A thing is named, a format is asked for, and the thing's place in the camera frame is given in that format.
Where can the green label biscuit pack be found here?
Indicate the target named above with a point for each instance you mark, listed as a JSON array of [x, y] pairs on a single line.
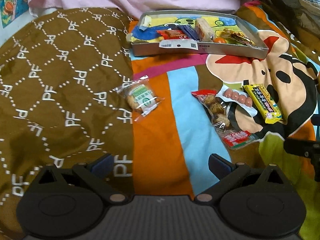
[[140, 96]]

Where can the puffed rice bar pack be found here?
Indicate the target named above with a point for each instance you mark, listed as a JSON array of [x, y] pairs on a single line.
[[204, 30]]

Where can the dark blue sachet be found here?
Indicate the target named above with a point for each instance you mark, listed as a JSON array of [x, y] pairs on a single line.
[[189, 31]]

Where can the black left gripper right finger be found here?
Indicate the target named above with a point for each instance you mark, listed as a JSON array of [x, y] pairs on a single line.
[[253, 202]]

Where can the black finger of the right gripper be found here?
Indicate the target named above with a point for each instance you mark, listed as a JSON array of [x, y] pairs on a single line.
[[303, 143]]

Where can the quail egg snack pack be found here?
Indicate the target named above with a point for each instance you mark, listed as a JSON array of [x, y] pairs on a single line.
[[216, 108]]

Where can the brown patterned PF blanket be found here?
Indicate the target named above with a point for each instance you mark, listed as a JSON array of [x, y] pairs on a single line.
[[58, 104]]

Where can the colourful cartoon wall poster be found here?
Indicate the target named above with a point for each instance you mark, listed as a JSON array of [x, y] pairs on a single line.
[[12, 9]]

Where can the gold snack packet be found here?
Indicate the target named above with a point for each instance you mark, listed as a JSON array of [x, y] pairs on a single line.
[[236, 36]]

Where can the colourful cartoon bed sheet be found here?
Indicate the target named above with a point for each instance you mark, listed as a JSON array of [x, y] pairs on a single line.
[[173, 143]]

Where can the colourful drawing paper liner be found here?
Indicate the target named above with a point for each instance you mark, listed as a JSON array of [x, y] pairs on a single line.
[[218, 24]]

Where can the white barcode label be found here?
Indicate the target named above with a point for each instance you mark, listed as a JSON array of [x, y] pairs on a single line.
[[179, 44]]

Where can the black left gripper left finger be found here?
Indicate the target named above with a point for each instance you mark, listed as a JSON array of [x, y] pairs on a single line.
[[68, 202]]

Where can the pink sausage pack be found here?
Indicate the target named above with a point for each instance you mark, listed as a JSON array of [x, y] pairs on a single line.
[[227, 94]]

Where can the small orange tangerine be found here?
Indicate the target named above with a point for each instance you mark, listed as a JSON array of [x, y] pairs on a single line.
[[220, 40]]

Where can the folded paper corner tape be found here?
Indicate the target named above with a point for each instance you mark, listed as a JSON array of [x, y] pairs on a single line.
[[145, 23]]

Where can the yellow snack bar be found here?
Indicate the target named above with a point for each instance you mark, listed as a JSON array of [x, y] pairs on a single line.
[[264, 103]]

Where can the red snack packet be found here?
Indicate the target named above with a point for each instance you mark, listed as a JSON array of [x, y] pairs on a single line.
[[172, 34]]

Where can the plastic wrapped patterned bedding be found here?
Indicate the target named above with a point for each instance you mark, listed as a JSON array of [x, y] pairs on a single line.
[[298, 14]]

